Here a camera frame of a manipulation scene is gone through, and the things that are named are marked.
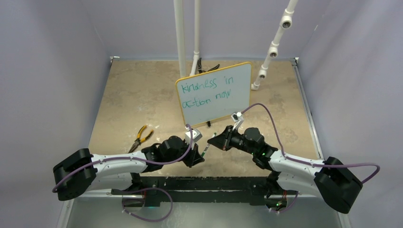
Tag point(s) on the yellow framed whiteboard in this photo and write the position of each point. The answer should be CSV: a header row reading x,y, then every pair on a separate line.
x,y
213,95

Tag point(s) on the white green marker pen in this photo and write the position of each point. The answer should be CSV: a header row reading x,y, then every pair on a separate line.
x,y
207,146

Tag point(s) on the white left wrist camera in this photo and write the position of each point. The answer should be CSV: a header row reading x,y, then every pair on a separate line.
x,y
192,136

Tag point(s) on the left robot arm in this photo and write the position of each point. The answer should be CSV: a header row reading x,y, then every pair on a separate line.
x,y
83,171

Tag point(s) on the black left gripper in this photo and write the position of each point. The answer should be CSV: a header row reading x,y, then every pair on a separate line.
x,y
194,156

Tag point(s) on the thin white vertical pipe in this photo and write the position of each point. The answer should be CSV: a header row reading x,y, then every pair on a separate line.
x,y
196,52

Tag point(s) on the white pipe with fittings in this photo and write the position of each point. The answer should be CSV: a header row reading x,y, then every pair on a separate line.
x,y
286,23

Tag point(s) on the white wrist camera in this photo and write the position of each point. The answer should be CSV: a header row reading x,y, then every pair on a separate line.
x,y
238,120
192,136

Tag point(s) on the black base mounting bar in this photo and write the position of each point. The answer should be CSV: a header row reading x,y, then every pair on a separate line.
x,y
151,191

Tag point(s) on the thick white vertical pipe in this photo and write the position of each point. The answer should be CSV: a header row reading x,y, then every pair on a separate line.
x,y
180,36

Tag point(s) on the yellow black pliers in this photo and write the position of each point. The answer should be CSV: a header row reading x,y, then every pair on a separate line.
x,y
139,140

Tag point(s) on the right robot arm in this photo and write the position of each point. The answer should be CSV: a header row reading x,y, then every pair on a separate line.
x,y
328,180

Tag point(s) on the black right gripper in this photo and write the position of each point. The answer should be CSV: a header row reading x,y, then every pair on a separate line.
x,y
223,141

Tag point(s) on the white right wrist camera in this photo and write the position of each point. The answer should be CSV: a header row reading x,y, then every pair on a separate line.
x,y
238,120

